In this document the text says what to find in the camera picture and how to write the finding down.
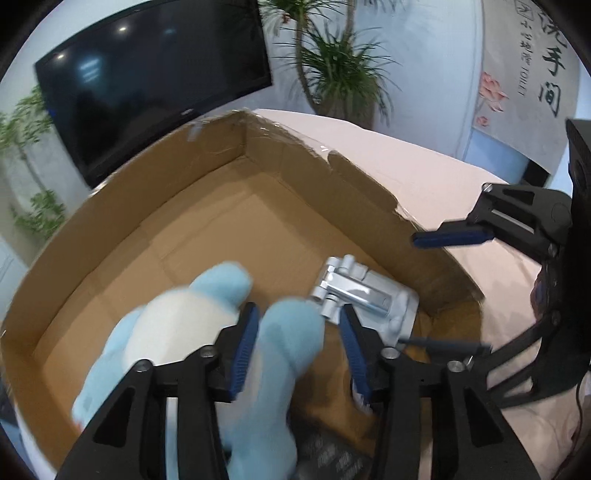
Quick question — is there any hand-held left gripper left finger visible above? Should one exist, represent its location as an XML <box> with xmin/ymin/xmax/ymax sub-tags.
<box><xmin>69</xmin><ymin>302</ymin><xmax>262</xmax><ymax>480</ymax></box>

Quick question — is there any brown cardboard box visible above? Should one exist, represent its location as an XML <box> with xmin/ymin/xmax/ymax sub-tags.
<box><xmin>0</xmin><ymin>108</ymin><xmax>484</xmax><ymax>472</ymax></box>

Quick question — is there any tall palm potted plant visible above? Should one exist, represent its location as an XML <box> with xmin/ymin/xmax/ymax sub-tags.
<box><xmin>259</xmin><ymin>0</ymin><xmax>403</xmax><ymax>130</ymax></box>

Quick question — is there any clear plastic blister package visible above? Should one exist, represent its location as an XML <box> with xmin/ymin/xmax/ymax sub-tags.
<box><xmin>309</xmin><ymin>254</ymin><xmax>419</xmax><ymax>345</ymax></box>

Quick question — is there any black television screen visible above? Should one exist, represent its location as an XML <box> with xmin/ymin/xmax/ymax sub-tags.
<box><xmin>34</xmin><ymin>0</ymin><xmax>273</xmax><ymax>188</ymax></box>

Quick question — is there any wall poster with lotus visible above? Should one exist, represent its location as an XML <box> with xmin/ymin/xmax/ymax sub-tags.
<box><xmin>471</xmin><ymin>0</ymin><xmax>583</xmax><ymax>136</ymax></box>

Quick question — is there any black product box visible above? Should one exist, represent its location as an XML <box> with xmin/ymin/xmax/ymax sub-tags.
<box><xmin>295</xmin><ymin>425</ymin><xmax>376</xmax><ymax>480</ymax></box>

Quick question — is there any leafy green plant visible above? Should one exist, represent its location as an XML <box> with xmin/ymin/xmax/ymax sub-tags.
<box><xmin>0</xmin><ymin>85</ymin><xmax>66</xmax><ymax>241</ymax></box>

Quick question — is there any blue plush toy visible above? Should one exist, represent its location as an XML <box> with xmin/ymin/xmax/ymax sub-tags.
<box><xmin>71</xmin><ymin>262</ymin><xmax>327</xmax><ymax>480</ymax></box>

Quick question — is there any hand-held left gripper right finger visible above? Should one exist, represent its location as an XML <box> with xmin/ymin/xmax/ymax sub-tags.
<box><xmin>339</xmin><ymin>305</ymin><xmax>542</xmax><ymax>480</ymax></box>

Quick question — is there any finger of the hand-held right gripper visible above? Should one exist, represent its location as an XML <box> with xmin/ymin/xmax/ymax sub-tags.
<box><xmin>397</xmin><ymin>310</ymin><xmax>578</xmax><ymax>409</ymax></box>
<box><xmin>412</xmin><ymin>182</ymin><xmax>574</xmax><ymax>264</ymax></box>

